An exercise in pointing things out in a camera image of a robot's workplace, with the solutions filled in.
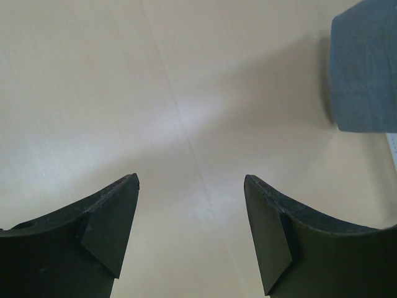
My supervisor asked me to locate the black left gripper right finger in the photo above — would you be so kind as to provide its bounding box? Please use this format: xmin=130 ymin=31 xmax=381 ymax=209
xmin=244 ymin=175 xmax=385 ymax=296

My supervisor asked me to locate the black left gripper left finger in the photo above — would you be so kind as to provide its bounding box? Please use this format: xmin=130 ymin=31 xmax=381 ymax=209
xmin=1 ymin=174 xmax=140 ymax=279

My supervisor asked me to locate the grey long sleeve shirt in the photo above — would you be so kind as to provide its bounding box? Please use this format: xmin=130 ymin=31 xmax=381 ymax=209
xmin=329 ymin=1 xmax=396 ymax=133

